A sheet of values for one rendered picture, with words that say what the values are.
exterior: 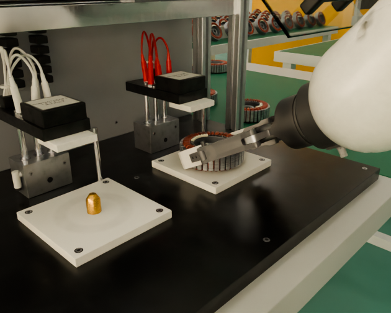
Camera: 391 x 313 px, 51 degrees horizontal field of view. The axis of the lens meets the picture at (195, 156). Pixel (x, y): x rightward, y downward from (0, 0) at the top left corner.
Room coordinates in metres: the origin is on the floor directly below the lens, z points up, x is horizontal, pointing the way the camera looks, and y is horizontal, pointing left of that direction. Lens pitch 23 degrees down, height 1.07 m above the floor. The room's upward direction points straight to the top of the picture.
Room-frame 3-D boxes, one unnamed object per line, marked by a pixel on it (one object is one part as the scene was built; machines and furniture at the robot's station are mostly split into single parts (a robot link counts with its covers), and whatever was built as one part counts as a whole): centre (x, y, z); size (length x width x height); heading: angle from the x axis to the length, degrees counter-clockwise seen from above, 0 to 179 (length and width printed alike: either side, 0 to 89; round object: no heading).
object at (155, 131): (0.76, 0.08, 0.80); 0.08 x 0.05 x 0.06; 136
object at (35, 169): (0.58, 0.24, 0.80); 0.08 x 0.05 x 0.06; 136
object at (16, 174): (0.55, 0.27, 0.80); 0.01 x 0.01 x 0.03; 46
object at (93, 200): (0.48, 0.14, 0.80); 0.02 x 0.02 x 0.03
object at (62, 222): (0.48, 0.14, 0.78); 0.15 x 0.15 x 0.01; 46
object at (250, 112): (1.01, -0.13, 0.77); 0.11 x 0.11 x 0.04
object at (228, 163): (0.66, -0.03, 0.80); 0.11 x 0.11 x 0.04
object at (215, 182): (0.66, -0.03, 0.78); 0.15 x 0.15 x 0.01; 46
